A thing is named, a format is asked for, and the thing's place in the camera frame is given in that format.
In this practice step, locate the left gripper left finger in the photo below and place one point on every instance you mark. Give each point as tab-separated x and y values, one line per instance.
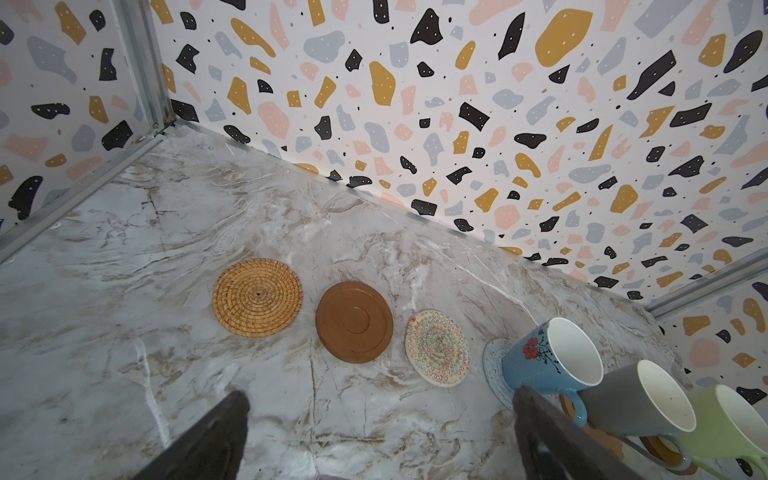
212	448

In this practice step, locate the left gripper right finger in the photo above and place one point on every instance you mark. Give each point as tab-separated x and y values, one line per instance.
553	447

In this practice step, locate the grey mug blue handle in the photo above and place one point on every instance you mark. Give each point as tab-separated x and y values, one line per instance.
557	357

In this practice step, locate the cream mug grey handle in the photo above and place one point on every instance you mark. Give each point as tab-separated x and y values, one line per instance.
641	400

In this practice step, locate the blue grey woven coaster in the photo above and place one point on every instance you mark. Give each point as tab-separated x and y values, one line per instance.
493	354

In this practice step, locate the beige braided round coaster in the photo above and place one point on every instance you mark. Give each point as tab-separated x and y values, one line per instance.
437	348

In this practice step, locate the woven rattan coaster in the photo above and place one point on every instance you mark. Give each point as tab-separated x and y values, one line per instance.
257	298

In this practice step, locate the light green mug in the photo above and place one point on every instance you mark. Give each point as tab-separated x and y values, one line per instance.
728	427

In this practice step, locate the dark brown wooden coaster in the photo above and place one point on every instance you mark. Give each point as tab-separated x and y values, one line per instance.
354	322

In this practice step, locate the brown paw shaped coaster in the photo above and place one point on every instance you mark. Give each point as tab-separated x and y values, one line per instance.
612	444

